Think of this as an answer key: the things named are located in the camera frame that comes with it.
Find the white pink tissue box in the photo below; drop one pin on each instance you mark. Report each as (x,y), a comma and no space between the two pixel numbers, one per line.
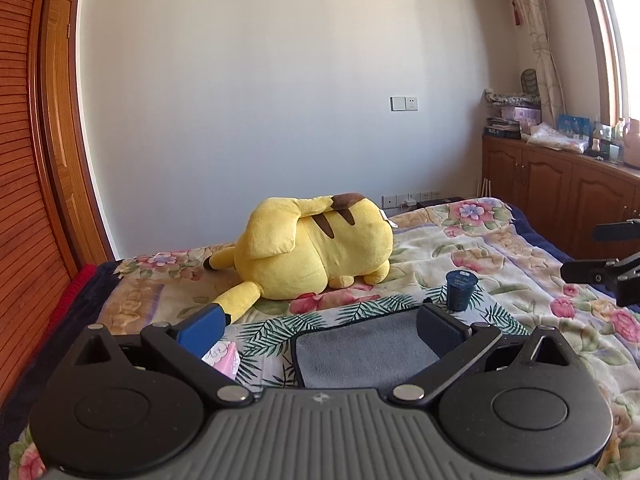
(224,357)

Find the grey towel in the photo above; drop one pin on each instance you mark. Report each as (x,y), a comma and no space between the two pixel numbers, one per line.
(380,353)

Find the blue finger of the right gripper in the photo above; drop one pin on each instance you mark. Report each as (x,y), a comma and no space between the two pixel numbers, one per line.
(617,231)

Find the dark blue cup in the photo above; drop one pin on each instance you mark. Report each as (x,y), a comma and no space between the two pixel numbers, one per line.
(460,285)

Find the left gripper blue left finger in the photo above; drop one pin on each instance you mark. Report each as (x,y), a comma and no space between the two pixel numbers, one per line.
(179,349)

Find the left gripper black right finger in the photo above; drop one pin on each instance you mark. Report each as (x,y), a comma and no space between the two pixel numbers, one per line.
(458,347)

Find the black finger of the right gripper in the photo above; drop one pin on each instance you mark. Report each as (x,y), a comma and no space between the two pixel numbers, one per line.
(621,277)

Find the clutter pile on cabinet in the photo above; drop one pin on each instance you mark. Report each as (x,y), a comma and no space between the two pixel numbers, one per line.
(518,116)

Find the wall power strip sockets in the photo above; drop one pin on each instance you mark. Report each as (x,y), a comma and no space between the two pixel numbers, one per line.
(411,200)

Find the patterned beige curtain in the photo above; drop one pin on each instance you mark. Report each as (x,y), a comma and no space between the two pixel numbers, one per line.
(535,16)

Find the wooden slatted wardrobe door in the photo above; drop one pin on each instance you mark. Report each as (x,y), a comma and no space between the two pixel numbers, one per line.
(36,262)

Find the wooden cabinet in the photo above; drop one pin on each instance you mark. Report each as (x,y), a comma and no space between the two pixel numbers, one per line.
(563,195)

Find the yellow pikachu plush toy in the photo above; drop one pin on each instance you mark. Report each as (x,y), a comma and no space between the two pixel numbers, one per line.
(296,246)

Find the wooden room door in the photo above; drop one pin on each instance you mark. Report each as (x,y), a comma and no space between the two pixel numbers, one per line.
(74,192)

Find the white wall switch socket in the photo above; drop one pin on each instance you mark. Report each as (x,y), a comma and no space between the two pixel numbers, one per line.
(404,104)

